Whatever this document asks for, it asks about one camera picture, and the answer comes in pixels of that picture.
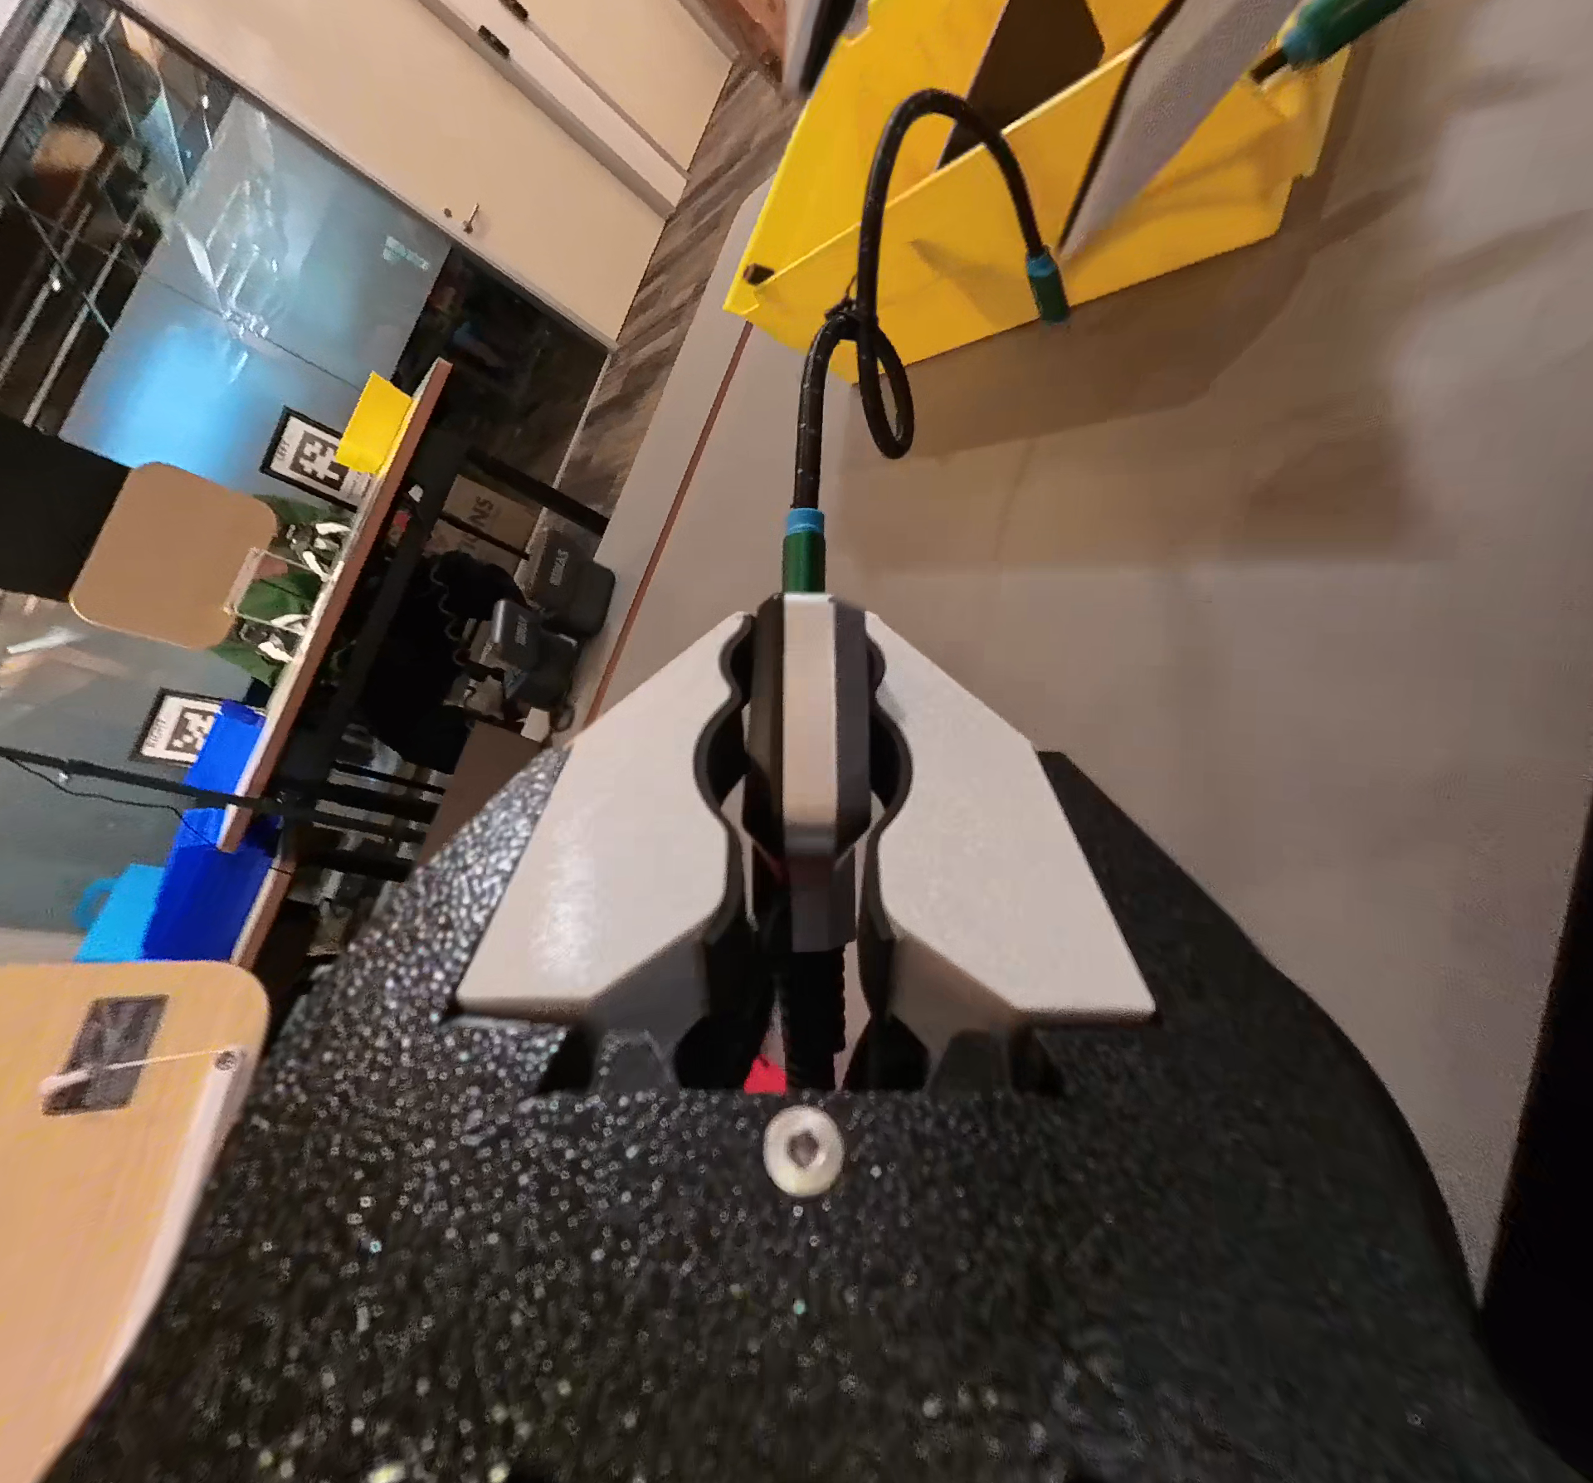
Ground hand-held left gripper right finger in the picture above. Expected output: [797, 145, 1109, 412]
[857, 613, 1161, 1041]

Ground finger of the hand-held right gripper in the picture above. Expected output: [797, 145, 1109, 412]
[1062, 0, 1411, 265]

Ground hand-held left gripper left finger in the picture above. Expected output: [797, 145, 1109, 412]
[453, 611, 762, 1041]

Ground black usb cable green plug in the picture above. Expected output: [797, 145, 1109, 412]
[773, 93, 1077, 604]

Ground dark blue plastic bin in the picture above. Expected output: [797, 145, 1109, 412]
[172, 699, 287, 858]

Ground wood edged table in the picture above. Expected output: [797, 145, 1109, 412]
[219, 356, 610, 875]

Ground black framed marker sign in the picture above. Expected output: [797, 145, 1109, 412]
[132, 692, 226, 764]
[261, 404, 355, 506]

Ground small yellow plastic bin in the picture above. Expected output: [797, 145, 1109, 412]
[333, 374, 421, 475]

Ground wooden board on white stand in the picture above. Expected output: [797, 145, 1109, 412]
[0, 958, 271, 1483]

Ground black monitor panel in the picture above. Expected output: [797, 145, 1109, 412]
[0, 417, 132, 601]

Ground white cabinet doors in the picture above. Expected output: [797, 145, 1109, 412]
[298, 0, 735, 216]

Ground light blue handled tote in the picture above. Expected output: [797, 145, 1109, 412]
[70, 849, 274, 965]

